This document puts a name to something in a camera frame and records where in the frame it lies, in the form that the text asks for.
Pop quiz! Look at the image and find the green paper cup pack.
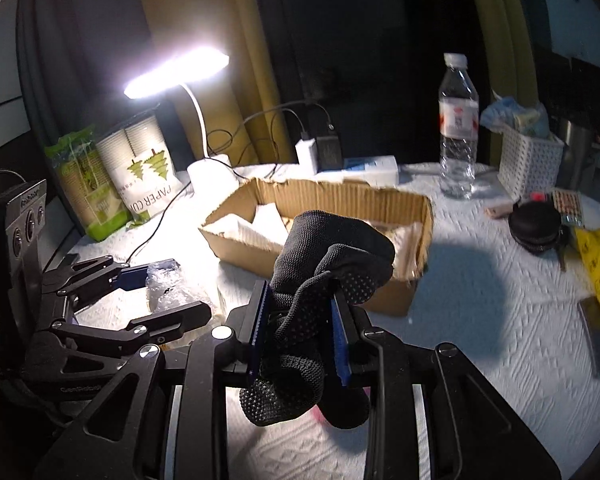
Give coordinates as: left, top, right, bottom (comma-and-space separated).
44, 126, 132, 242

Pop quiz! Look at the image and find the paper cup package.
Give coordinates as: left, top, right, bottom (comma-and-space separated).
95, 114, 190, 223

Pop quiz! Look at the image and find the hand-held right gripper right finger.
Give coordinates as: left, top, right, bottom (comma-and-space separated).
330, 291, 563, 480

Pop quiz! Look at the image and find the black round zip case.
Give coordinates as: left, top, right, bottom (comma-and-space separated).
509, 201, 568, 254

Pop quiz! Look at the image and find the white woven basket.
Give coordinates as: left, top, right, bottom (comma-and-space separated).
497, 122, 565, 201

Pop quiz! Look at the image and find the black power adapter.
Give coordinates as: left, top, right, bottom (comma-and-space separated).
316, 132, 342, 172

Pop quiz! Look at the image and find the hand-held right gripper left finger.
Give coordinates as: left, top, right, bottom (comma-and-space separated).
39, 280, 274, 480

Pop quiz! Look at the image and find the white desk lamp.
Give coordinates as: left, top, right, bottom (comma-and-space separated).
123, 46, 233, 185

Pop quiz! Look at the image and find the white power adapter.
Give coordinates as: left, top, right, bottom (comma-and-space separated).
295, 136, 319, 173

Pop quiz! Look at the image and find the white cloth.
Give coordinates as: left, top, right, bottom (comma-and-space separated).
205, 201, 423, 276

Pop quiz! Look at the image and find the steel cup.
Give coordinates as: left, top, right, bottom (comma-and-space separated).
550, 116, 597, 192

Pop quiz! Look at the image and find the patterned card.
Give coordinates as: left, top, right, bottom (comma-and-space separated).
550, 189, 586, 228

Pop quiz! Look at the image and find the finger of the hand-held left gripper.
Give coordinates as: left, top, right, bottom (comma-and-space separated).
42, 255, 181, 306
40, 301, 213, 356

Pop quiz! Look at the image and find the black dotted sock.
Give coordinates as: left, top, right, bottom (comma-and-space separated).
240, 211, 396, 430

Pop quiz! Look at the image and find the cardboard box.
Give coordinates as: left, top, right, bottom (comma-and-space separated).
198, 177, 434, 318

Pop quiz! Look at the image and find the clear plastic wrapper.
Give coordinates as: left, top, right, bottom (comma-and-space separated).
145, 260, 187, 313

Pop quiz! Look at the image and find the dark phone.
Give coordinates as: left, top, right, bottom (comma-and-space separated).
578, 296, 600, 378

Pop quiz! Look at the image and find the black cable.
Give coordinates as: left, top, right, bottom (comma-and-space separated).
125, 102, 333, 267

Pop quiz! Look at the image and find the clear plastic water bottle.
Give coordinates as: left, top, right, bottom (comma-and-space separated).
438, 52, 480, 199

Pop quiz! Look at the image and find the white and blue box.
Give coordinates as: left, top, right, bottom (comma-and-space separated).
318, 155, 400, 188

